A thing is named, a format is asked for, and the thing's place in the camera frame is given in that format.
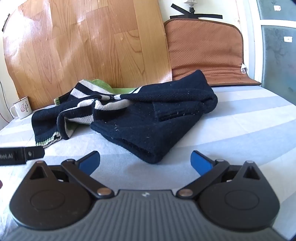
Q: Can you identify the navy green striped knit sweater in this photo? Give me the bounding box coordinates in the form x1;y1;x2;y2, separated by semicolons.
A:
31;70;218;164

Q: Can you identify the wood pattern board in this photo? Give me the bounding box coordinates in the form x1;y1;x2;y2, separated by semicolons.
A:
2;0;173;109

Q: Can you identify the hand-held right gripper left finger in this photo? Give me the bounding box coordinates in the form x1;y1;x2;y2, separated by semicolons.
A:
29;151;115;199

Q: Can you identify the black cushion strap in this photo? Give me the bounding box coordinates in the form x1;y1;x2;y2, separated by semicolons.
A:
170;14;223;20
171;3;188;15

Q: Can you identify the white wall plug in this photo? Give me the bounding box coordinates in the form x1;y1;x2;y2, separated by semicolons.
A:
184;0;197;12

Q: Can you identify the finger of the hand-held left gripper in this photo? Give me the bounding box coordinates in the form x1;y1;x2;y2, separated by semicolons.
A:
24;146;46;162

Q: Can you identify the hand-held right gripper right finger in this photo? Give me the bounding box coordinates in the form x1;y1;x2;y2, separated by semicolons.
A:
176;151;264;200

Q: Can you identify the frosted glass door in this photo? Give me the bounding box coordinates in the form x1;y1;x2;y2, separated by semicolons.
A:
248;0;296;100

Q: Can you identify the brown perforated seat cushion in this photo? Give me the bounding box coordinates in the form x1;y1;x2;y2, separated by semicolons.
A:
164;18;262;87

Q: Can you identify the white enamel mug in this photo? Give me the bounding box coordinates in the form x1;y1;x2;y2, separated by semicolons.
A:
10;97;32;120

